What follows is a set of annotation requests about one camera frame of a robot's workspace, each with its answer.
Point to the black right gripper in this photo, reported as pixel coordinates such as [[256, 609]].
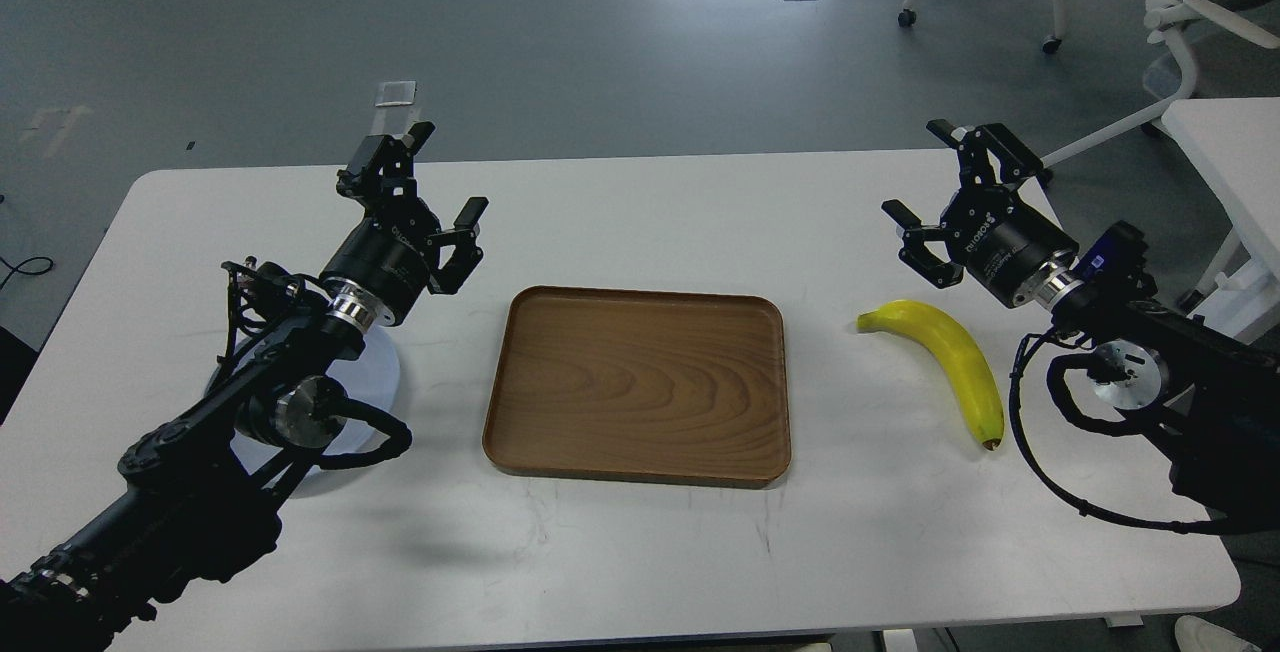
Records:
[[994, 235]]

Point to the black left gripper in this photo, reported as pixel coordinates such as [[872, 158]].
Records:
[[399, 251]]

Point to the yellow banana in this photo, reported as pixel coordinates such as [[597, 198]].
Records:
[[959, 356]]

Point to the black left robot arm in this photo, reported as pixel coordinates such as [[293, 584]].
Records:
[[203, 492]]

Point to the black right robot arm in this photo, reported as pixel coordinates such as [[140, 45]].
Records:
[[1129, 365]]

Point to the white shoe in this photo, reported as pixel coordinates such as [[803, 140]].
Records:
[[1192, 633]]

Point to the brown wooden tray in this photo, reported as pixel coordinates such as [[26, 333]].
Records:
[[641, 386]]

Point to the light blue plate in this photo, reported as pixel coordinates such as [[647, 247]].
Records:
[[372, 378]]

